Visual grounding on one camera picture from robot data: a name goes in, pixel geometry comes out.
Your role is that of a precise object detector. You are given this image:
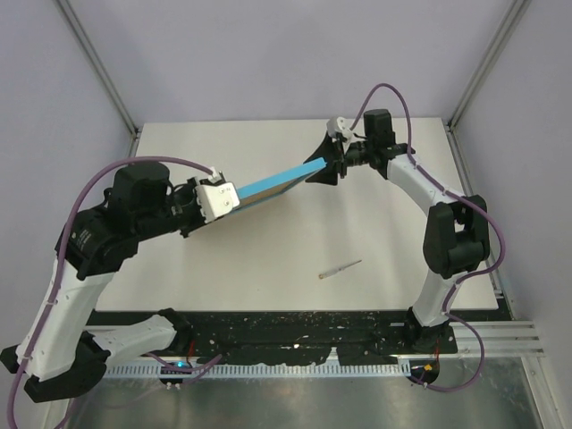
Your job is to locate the perforated cable duct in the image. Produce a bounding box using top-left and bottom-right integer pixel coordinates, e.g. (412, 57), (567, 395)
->
(105, 359), (410, 380)

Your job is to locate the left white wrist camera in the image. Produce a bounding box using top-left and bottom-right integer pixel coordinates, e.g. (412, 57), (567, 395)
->
(195, 169), (240, 223)

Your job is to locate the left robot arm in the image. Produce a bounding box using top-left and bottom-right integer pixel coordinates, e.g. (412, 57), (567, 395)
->
(1, 159), (206, 403)

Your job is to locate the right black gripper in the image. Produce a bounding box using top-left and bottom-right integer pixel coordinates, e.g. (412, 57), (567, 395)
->
(302, 132), (374, 187)

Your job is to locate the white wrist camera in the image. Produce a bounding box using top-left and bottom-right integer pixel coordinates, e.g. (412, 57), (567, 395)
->
(326, 116), (353, 141)
(195, 169), (240, 223)

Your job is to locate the blue picture frame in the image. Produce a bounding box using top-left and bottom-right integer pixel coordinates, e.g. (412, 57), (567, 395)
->
(230, 157), (326, 215)

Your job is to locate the aluminium rail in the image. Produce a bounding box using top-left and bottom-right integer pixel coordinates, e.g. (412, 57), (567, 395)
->
(88, 312), (543, 365)

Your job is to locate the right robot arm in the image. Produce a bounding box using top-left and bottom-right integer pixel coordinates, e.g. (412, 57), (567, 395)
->
(308, 109), (490, 352)

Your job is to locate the right aluminium post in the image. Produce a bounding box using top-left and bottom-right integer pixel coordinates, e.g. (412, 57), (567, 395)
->
(447, 0), (532, 132)

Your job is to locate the aluminium post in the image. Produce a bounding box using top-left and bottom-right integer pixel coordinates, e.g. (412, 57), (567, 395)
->
(53, 0), (139, 140)
(447, 0), (532, 132)

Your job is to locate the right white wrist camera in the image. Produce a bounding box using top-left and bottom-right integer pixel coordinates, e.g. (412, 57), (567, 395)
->
(326, 116), (353, 141)

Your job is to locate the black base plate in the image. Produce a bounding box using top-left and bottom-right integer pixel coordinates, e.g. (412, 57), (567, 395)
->
(84, 307), (459, 366)

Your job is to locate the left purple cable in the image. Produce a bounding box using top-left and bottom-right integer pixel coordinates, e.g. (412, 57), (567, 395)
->
(8, 156), (224, 429)

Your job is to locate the small screwdriver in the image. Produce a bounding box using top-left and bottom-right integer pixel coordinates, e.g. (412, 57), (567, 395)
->
(318, 259), (362, 280)

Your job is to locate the left aluminium post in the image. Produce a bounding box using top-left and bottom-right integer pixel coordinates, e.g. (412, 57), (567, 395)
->
(53, 0), (139, 140)

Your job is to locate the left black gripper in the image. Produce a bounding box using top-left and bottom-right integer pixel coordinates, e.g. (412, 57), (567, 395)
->
(136, 176), (213, 240)

